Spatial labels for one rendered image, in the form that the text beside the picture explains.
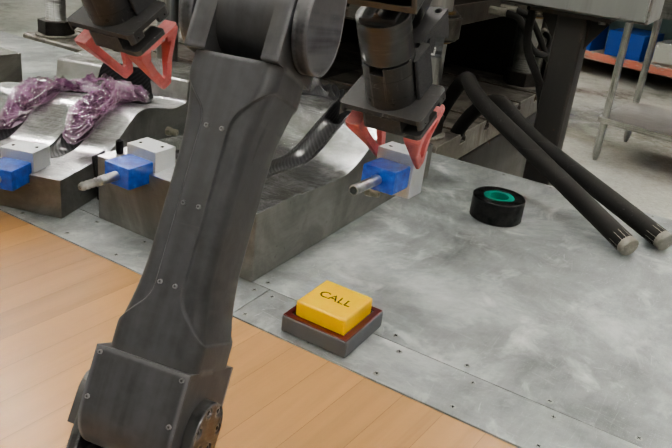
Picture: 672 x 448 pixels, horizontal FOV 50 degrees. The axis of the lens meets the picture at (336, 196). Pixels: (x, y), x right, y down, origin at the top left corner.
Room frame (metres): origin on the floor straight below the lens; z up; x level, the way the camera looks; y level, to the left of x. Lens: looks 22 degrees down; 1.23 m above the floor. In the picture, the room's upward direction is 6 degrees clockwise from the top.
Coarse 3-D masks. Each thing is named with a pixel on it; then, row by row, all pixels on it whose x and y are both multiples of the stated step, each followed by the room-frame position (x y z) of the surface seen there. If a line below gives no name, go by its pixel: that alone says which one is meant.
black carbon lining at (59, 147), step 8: (104, 64) 1.27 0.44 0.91; (104, 72) 1.27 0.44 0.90; (112, 72) 1.27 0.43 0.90; (136, 72) 1.27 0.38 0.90; (136, 80) 1.27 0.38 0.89; (144, 80) 1.26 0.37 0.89; (152, 96) 1.23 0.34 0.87; (16, 128) 1.02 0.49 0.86; (0, 136) 1.00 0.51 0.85; (8, 136) 0.99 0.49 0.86; (56, 144) 0.99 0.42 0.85; (64, 144) 0.99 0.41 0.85; (72, 144) 0.99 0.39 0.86; (56, 152) 0.97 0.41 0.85; (64, 152) 0.97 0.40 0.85
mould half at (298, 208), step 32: (288, 128) 1.03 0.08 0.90; (320, 160) 0.96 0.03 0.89; (352, 160) 0.95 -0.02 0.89; (128, 192) 0.84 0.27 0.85; (160, 192) 0.82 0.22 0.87; (288, 192) 0.82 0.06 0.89; (320, 192) 0.86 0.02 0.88; (128, 224) 0.84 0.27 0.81; (256, 224) 0.75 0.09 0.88; (288, 224) 0.80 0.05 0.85; (320, 224) 0.87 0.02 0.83; (256, 256) 0.75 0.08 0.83; (288, 256) 0.81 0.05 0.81
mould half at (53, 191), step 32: (64, 64) 1.28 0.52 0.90; (96, 64) 1.27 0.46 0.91; (160, 64) 1.32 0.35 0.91; (0, 96) 1.08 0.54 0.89; (64, 96) 1.09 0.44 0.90; (160, 96) 1.23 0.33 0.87; (32, 128) 1.02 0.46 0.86; (96, 128) 1.02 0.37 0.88; (128, 128) 1.02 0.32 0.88; (160, 128) 1.13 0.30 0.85; (64, 160) 0.93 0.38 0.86; (0, 192) 0.87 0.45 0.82; (32, 192) 0.86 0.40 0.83; (64, 192) 0.86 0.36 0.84; (96, 192) 0.94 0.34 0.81
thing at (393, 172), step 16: (384, 144) 0.83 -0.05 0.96; (400, 144) 0.84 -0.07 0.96; (384, 160) 0.81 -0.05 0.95; (400, 160) 0.81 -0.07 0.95; (368, 176) 0.78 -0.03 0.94; (384, 176) 0.77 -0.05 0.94; (400, 176) 0.78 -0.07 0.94; (416, 176) 0.81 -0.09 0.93; (352, 192) 0.73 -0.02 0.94; (384, 192) 0.77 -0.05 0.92; (400, 192) 0.80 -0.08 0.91; (416, 192) 0.81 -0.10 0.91
